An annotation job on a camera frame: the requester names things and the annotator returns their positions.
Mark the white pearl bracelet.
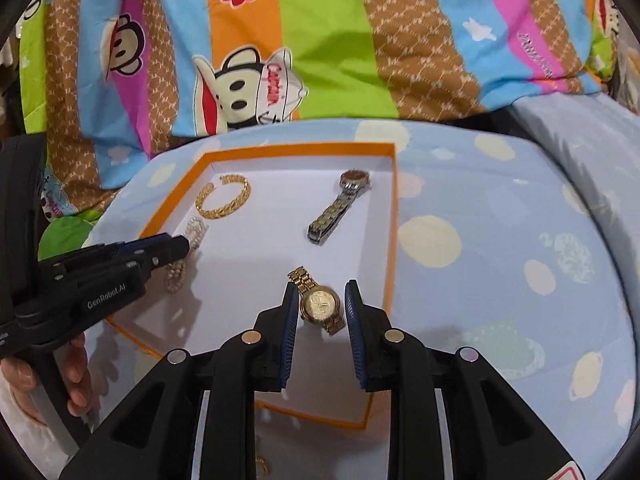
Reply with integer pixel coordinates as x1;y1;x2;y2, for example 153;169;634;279
164;214;210;295

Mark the gold chain bangle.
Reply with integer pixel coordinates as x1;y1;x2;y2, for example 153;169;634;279
194;174;252;220

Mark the gold wrist watch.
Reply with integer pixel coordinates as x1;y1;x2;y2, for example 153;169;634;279
288;266;344;336

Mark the silver wrist watch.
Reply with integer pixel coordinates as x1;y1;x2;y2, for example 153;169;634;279
307;169;371;245

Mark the person's left hand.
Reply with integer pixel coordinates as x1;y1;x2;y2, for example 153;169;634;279
1;333;93;425

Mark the green plush cushion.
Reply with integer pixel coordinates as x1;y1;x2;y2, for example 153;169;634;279
38;210;102;260

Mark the gold charm earring with pearl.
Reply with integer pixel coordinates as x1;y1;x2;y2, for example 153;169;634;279
255;455;271;479

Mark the orange shallow cardboard box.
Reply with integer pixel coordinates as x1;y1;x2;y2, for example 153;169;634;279
104;142;400;432

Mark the colourful monkey cartoon quilt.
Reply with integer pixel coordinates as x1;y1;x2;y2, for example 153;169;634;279
16;0;622;221

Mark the light blue planet blanket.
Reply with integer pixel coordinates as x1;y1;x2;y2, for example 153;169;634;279
87;93;639;479

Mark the grey floral pillow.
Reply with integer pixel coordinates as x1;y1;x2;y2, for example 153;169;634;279
608;11;640;115

